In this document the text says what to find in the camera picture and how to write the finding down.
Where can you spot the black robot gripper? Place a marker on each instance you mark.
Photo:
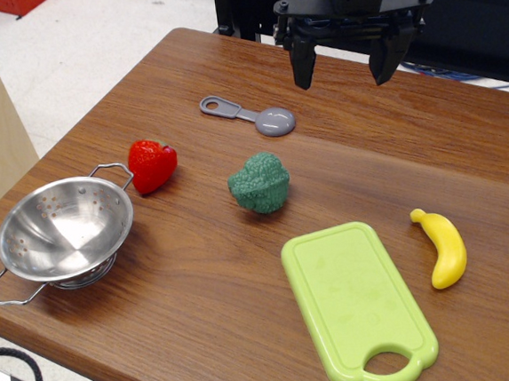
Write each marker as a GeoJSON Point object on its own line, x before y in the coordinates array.
{"type": "Point", "coordinates": [390, 24]}

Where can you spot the yellow toy banana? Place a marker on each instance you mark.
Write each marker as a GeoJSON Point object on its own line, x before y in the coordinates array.
{"type": "Point", "coordinates": [450, 264]}

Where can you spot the stainless steel colander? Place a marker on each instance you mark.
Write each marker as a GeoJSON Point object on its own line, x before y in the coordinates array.
{"type": "Point", "coordinates": [66, 234]}

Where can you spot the grey plastic toy spoon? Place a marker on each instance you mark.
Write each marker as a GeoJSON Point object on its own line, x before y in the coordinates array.
{"type": "Point", "coordinates": [271, 122]}

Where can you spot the green toy broccoli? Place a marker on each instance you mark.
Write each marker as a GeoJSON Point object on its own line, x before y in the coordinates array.
{"type": "Point", "coordinates": [262, 185]}

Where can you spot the red toy strawberry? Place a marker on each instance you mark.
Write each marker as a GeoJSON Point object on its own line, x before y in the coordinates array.
{"type": "Point", "coordinates": [152, 163]}

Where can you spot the light green cutting board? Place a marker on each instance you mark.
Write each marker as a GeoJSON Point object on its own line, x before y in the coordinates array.
{"type": "Point", "coordinates": [361, 315]}

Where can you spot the red box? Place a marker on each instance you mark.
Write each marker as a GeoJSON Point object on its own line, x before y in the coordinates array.
{"type": "Point", "coordinates": [19, 7]}

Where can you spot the black metal frame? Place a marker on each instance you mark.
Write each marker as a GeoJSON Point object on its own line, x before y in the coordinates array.
{"type": "Point", "coordinates": [466, 36]}

